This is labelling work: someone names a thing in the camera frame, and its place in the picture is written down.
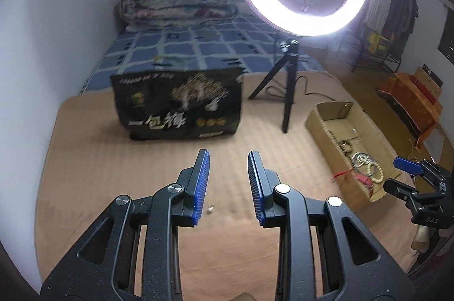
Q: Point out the yellow box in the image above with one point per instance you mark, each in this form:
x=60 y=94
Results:
x=377 y=43

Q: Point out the dark bangle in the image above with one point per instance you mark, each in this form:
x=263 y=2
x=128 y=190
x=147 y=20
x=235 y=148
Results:
x=346 y=144

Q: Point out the dark hanging clothes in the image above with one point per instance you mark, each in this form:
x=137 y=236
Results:
x=400 y=13

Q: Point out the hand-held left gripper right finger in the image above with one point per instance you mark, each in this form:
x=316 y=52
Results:
x=256 y=187

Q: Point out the wooden board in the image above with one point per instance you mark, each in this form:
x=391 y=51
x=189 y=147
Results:
x=431 y=81

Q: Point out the black clothes rack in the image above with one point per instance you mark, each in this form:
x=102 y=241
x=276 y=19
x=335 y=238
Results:
x=358 y=49

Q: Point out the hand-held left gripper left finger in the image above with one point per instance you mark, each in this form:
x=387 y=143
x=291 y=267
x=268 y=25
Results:
x=200 y=187

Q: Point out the black tripod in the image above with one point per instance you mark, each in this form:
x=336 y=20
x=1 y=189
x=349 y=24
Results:
x=289 y=84

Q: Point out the blue checkered bed sheet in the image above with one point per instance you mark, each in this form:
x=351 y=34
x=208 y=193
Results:
x=198 y=49

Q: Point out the cardboard box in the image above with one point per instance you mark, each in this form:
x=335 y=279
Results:
x=326 y=134

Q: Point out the folded floral quilt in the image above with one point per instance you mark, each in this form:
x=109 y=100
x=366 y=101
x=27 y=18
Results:
x=170 y=3

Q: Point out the dark wall poster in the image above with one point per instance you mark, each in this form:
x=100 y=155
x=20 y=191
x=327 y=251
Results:
x=447 y=38

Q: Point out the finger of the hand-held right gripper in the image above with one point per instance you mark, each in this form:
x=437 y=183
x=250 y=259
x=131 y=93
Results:
x=399 y=189
x=408 y=166

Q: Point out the orange chair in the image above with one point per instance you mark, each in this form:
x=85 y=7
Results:
x=411 y=102

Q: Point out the black printed bag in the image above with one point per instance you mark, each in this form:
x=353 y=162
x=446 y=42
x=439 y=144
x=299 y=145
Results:
x=177 y=109

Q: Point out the person's right hand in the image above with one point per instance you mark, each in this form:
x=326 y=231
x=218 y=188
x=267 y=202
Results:
x=421 y=239

